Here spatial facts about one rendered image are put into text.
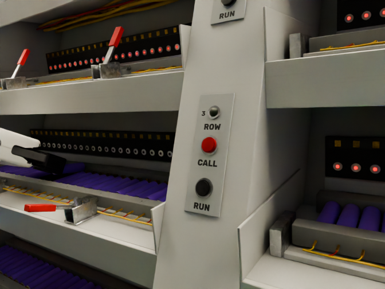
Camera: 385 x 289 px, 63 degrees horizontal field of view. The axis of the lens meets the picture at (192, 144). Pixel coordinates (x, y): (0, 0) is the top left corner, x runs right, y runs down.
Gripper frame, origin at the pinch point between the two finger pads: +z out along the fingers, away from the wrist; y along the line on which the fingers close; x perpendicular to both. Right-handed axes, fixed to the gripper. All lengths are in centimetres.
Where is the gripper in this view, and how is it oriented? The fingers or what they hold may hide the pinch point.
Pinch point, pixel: (50, 163)
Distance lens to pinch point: 63.7
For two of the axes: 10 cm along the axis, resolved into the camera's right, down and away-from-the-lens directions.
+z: 5.2, 3.2, 7.9
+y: -8.3, -0.4, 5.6
